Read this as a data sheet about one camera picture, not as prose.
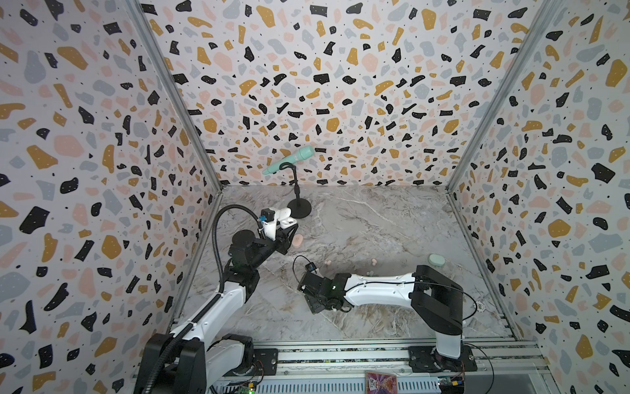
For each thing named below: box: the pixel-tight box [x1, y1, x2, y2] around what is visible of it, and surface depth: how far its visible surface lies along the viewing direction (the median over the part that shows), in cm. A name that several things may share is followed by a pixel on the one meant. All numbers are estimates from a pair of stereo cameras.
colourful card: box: [365, 371, 398, 394], surface depth 71 cm
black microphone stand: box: [278, 161, 312, 220], surface depth 114 cm
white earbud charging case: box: [278, 207, 298, 230], surface depth 79 cm
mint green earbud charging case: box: [427, 253, 447, 268], surface depth 98 cm
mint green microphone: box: [262, 145, 316, 175], surface depth 90 cm
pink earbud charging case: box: [292, 233, 304, 248], surface depth 102 cm
